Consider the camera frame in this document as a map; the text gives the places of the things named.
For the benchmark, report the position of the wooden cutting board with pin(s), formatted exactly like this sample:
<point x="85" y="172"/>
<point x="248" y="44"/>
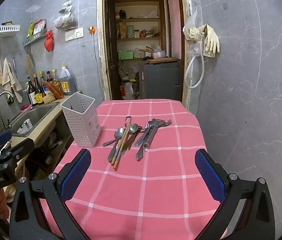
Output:
<point x="164" y="60"/>

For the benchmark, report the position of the slim yellow-capped bottle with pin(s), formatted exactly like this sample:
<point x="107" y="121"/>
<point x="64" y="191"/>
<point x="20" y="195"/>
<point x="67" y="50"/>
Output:
<point x="42" y="80"/>

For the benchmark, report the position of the green box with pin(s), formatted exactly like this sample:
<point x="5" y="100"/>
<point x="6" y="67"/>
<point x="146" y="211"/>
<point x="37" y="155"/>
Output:
<point x="126" y="55"/>

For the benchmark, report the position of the red and white plastic bag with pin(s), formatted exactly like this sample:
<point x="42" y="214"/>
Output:
<point x="128" y="90"/>

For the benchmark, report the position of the hanging tan cloth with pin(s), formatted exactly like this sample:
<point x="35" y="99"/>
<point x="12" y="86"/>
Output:
<point x="29" y="63"/>

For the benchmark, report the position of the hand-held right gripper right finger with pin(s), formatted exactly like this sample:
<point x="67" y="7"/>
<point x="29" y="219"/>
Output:
<point x="209" y="175"/>

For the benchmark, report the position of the cream rubber glove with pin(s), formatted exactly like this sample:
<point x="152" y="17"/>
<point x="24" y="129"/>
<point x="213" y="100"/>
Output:
<point x="194" y="33"/>
<point x="212" y="42"/>

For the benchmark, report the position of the steel fork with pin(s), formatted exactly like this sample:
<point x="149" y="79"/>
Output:
<point x="167" y="123"/>

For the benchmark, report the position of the white wall basket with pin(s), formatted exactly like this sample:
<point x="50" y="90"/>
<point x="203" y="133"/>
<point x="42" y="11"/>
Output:
<point x="5" y="30"/>

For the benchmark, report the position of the pink plaid tablecloth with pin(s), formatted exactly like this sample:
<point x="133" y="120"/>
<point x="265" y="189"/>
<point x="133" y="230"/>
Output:
<point x="143" y="200"/>

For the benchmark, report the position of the clear yellow-capped bottle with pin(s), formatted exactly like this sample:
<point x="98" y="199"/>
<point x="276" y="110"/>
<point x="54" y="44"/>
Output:
<point x="55" y="78"/>

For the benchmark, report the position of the orange wall hook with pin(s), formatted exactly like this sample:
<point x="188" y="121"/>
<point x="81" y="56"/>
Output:
<point x="92" y="29"/>

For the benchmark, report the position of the white cup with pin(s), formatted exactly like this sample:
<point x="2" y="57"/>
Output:
<point x="24" y="128"/>

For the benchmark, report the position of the pink pot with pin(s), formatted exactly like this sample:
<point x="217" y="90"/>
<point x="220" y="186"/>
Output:
<point x="159" y="54"/>

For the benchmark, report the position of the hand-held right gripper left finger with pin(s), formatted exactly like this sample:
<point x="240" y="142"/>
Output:
<point x="75" y="175"/>

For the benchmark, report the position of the brown packet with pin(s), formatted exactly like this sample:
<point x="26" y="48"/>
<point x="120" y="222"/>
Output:
<point x="54" y="91"/>

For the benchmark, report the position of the grey refrigerator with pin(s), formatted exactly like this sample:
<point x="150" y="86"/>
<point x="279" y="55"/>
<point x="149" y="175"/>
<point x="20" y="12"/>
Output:
<point x="163" y="80"/>

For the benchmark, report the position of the wooden chopstick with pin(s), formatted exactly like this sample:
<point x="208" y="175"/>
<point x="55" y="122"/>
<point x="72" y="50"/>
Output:
<point x="123" y="150"/>
<point x="121" y="143"/>

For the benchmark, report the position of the white perforated utensil basket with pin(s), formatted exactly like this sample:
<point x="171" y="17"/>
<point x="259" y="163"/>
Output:
<point x="80" y="120"/>

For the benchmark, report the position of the white wall switch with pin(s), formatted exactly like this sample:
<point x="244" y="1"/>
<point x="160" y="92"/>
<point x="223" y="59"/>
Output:
<point x="69" y="35"/>

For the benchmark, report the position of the clear bag of dried goods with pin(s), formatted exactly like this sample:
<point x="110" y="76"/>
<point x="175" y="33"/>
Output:
<point x="65" y="21"/>

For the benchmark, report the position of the dark sauce bottle yellow label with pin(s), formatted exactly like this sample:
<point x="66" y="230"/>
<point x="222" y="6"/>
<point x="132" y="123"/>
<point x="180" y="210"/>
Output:
<point x="38" y="95"/>

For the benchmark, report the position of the metal wall rack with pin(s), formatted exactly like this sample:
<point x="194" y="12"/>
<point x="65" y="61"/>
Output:
<point x="34" y="39"/>

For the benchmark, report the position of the steel kitchen sink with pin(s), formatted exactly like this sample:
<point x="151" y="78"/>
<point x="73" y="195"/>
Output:
<point x="37" y="115"/>

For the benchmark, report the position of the steel faucet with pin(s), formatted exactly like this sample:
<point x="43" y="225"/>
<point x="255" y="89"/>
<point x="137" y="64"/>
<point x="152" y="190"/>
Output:
<point x="2" y="97"/>

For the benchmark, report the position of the beige hanging towel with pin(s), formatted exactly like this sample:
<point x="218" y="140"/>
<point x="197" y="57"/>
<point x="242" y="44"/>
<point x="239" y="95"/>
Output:
<point x="9" y="80"/>

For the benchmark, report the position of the steel table knife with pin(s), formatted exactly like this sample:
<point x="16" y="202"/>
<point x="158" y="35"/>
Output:
<point x="140" y="155"/>
<point x="112" y="155"/>

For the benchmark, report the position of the pink sponge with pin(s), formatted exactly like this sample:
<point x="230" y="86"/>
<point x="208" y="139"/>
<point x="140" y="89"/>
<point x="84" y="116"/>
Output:
<point x="26" y="107"/>

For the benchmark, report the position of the wooden shelf unit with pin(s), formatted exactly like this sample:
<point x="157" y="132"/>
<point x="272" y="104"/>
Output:
<point x="141" y="18"/>

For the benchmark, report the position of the seasoning packets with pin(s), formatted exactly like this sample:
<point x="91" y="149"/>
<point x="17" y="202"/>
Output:
<point x="37" y="27"/>

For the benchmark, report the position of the large dark oil jug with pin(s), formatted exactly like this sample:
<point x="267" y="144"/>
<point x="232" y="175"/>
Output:
<point x="68" y="82"/>

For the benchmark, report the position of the steel peeler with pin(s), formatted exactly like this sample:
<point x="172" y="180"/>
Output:
<point x="151" y="136"/>

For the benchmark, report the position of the white wall socket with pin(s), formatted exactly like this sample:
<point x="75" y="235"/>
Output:
<point x="78" y="33"/>

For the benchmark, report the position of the door frame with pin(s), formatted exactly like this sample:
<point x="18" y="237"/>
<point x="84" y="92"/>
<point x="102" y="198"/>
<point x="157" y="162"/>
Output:
<point x="100" y="55"/>

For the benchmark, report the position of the beige kitchen counter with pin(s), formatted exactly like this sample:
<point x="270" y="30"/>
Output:
<point x="53" y="105"/>

